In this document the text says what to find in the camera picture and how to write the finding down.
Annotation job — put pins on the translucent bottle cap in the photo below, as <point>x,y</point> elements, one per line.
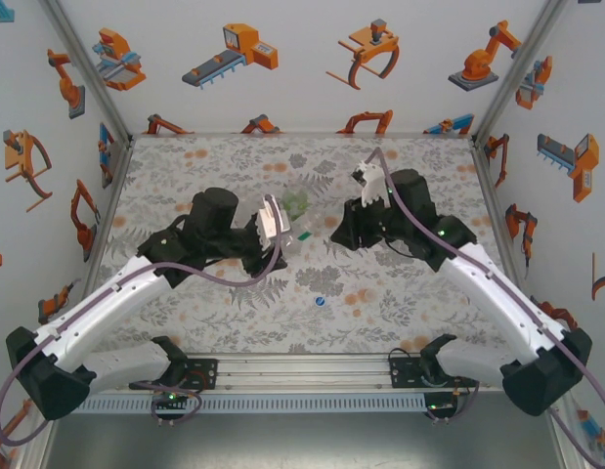
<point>366,296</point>

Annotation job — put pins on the blue printed white bottle cap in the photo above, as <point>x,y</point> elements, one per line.
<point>320,301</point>

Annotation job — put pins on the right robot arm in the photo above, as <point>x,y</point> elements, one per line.
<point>502,303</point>

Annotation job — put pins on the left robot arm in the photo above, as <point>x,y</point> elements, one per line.
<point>101,308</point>

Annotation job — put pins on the small circuit board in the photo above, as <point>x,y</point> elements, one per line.
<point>439,405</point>
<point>170,398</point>

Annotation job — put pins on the grey metal sheet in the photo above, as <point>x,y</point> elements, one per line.
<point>302,439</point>

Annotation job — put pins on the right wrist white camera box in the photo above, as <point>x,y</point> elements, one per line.
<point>375,188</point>

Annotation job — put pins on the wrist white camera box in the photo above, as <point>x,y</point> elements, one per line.
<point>270,225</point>
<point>375,188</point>

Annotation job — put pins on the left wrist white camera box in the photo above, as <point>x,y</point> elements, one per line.
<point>270,225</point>

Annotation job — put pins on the thin aluminium frame rail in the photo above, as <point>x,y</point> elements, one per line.
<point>492,195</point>
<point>112,195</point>
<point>302,135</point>

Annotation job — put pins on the wide aluminium frame rail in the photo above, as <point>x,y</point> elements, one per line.
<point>302,371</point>

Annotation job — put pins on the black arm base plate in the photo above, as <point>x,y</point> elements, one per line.
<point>404,373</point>
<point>204,373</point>

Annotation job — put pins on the aluminium frame post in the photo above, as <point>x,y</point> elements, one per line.
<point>561,439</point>
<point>35,444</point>
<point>92,73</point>
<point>516,73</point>

